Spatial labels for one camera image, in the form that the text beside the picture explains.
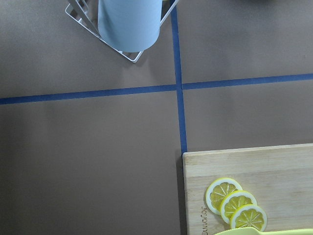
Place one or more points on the lemon slice middle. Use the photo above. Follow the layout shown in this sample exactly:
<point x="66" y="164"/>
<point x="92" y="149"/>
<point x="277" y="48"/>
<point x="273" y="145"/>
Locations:
<point x="233" y="201"/>

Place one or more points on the yellow-green plastic knife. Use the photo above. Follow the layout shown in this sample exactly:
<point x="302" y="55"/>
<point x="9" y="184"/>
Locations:
<point x="253" y="231"/>

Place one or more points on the light blue cup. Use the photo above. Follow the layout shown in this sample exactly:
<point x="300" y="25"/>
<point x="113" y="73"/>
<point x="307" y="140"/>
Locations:
<point x="129" y="25"/>

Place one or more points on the bamboo cutting board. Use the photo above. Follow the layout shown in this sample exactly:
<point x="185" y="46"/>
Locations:
<point x="279" y="177"/>

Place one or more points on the lemon slice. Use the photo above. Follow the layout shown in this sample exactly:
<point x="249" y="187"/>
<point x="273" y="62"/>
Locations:
<point x="217" y="191"/>
<point x="249" y="215"/>
<point x="233" y="201"/>

